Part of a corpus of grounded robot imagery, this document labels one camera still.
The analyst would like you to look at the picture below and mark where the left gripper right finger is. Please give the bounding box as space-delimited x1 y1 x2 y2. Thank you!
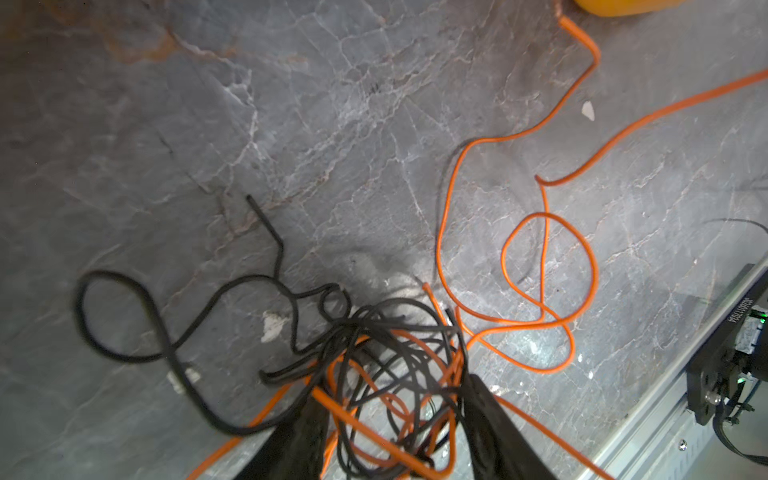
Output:
460 374 555 480

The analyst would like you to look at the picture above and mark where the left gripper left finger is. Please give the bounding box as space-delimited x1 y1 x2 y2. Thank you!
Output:
235 396 330 480

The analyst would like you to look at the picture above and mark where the orange cable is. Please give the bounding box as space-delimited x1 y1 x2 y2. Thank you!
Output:
185 14 768 480

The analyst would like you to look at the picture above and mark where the black cable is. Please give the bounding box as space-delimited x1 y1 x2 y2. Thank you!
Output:
74 194 472 480

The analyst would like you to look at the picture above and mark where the right yellow plastic bin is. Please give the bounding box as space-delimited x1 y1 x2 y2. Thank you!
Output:
575 0 685 18

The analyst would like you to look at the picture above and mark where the aluminium frame rail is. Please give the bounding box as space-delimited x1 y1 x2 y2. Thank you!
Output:
595 259 767 479

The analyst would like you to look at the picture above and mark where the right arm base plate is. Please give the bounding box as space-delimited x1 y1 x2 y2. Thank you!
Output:
686 284 767 425

